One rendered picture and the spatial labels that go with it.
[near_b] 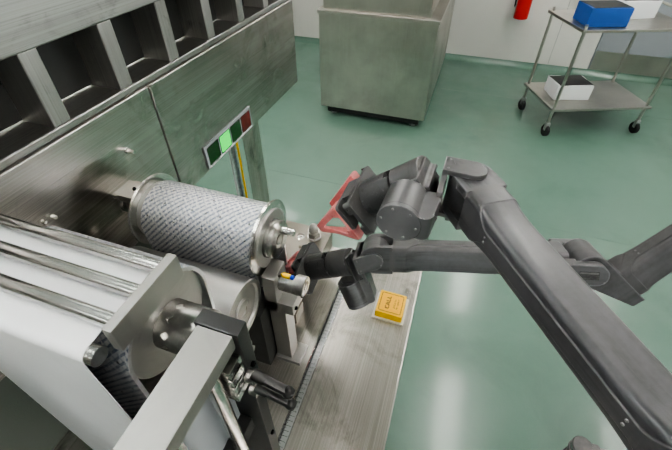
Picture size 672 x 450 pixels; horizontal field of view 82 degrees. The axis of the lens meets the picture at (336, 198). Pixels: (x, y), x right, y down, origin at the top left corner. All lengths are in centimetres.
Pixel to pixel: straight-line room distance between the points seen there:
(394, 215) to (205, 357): 26
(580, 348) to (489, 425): 159
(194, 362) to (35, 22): 57
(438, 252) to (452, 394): 130
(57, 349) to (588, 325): 49
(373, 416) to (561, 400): 134
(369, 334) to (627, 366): 70
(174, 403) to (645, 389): 38
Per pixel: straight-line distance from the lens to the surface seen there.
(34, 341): 50
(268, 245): 71
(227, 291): 70
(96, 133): 84
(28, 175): 78
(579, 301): 44
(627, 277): 85
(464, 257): 78
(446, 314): 220
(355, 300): 83
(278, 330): 90
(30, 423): 100
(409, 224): 49
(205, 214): 74
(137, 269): 50
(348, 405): 95
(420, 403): 196
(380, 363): 99
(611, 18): 369
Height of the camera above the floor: 178
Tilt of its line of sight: 40 degrees down
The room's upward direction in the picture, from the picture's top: straight up
